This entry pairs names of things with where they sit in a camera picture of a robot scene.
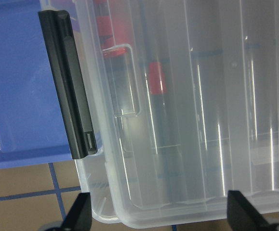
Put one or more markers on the black box latch handle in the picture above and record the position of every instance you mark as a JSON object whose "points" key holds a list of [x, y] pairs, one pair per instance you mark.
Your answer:
{"points": [[65, 66]]}

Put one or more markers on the red block in box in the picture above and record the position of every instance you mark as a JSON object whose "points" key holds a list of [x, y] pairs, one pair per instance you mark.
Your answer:
{"points": [[104, 24], [114, 52]]}

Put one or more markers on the clear plastic storage box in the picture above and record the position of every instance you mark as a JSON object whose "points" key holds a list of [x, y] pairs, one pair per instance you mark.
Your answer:
{"points": [[93, 187]]}

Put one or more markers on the blue plastic tray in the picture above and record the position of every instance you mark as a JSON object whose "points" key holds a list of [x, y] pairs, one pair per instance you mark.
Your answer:
{"points": [[32, 131]]}

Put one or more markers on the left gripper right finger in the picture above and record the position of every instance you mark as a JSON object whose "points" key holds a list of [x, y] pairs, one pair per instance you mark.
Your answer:
{"points": [[242, 215]]}

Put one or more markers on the red block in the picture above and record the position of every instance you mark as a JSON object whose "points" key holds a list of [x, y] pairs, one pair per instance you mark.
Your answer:
{"points": [[156, 78], [104, 24], [114, 52]]}

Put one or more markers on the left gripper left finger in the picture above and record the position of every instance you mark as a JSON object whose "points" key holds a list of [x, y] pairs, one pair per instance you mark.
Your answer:
{"points": [[79, 218]]}

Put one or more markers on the clear plastic box lid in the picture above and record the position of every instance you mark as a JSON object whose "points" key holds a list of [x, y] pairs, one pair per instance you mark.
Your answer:
{"points": [[202, 108]]}

